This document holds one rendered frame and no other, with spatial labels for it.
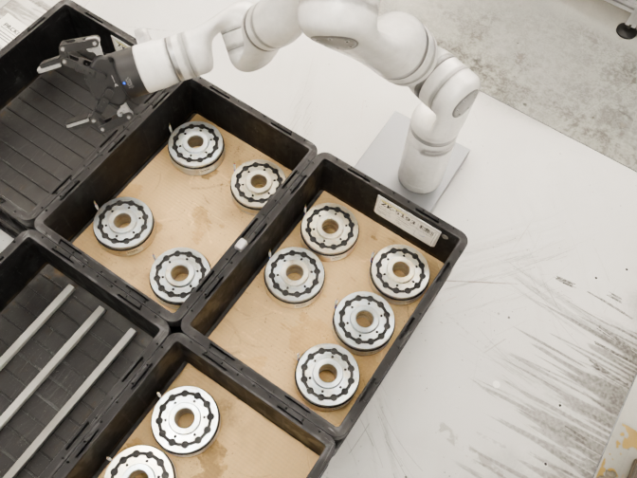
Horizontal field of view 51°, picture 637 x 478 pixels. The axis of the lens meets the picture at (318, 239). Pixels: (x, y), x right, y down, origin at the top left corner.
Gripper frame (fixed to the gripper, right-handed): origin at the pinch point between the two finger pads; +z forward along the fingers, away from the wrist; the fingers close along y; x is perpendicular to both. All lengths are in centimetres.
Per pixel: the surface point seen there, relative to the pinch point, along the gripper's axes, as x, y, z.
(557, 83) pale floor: 115, 85, -134
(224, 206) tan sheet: 1.5, 28.5, -17.7
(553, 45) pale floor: 130, 77, -140
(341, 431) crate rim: -42, 45, -27
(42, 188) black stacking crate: 8.6, 17.5, 12.9
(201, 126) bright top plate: 13.9, 17.6, -17.6
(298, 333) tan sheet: -21, 43, -24
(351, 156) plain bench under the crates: 22, 38, -44
